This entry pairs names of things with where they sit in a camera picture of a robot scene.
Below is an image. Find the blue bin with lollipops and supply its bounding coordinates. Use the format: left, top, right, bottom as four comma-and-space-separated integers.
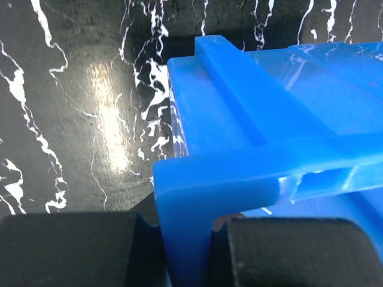
153, 35, 382, 286

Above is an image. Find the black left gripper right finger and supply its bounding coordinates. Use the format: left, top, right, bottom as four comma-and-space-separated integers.
208, 218, 382, 286

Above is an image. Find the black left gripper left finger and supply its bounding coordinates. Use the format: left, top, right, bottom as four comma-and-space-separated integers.
1, 212, 168, 286

